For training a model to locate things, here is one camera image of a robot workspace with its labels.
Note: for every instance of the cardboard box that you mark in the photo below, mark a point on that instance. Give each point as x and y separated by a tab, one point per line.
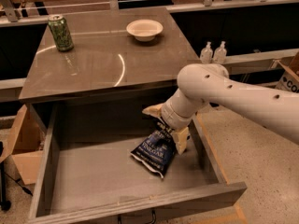
24	145

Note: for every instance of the blue chip bag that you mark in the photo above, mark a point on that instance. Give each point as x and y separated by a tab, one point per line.
156	151

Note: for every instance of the grey open drawer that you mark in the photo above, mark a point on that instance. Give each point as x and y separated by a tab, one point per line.
88	175

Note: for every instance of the right clear sanitizer bottle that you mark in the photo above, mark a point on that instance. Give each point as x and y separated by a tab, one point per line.
220	54

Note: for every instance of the left clear sanitizer bottle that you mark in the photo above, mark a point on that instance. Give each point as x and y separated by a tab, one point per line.
206	53

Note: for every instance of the grey metal railing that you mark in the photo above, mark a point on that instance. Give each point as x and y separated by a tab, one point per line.
149	3

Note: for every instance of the grey cabinet counter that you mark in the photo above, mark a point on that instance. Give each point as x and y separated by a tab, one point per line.
106	58

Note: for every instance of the white paper bowl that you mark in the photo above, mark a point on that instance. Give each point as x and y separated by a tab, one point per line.
144	30

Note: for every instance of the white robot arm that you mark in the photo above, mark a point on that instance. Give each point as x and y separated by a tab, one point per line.
200	84

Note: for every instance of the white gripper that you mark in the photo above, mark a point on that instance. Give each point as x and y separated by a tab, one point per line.
172	118

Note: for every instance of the green soda can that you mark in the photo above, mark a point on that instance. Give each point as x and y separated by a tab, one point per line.
60	32

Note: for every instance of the clear sanitizer bottle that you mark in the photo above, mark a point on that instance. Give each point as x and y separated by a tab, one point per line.
220	54
206	53

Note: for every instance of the black stand base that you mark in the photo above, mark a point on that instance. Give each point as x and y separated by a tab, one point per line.
4	202

